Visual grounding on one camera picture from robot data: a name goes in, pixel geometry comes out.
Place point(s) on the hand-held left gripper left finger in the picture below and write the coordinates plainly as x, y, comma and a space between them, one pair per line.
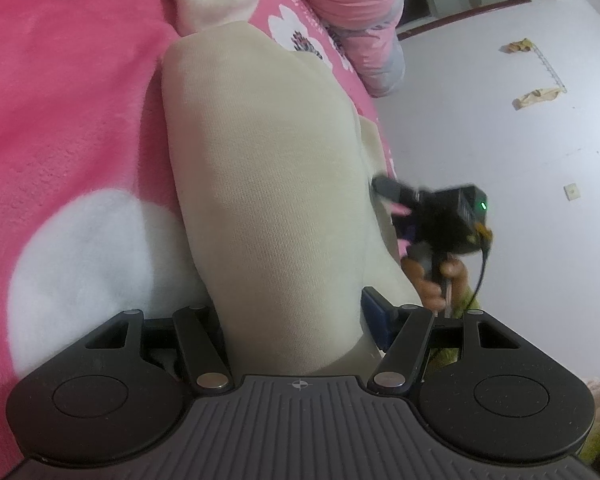
200, 345

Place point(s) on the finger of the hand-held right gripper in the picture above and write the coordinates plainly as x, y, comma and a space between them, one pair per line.
392, 187

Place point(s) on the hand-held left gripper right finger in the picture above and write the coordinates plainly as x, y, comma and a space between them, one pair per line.
375, 320

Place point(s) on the cream sweatshirt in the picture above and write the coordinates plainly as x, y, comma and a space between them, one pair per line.
270, 185

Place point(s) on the person's right hand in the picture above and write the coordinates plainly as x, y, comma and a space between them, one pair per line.
430, 295

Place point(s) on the green rug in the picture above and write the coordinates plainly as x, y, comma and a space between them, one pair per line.
442, 358

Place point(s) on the pink and grey quilt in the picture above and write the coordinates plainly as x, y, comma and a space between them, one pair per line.
360, 5

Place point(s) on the pink floral blanket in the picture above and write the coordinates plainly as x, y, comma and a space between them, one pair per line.
70, 135

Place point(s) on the white wall socket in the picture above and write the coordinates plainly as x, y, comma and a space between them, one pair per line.
572, 192

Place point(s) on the thin wall strip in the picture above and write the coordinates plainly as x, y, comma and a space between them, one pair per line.
550, 67

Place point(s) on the dark door frame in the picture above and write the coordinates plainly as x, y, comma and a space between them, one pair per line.
460, 2

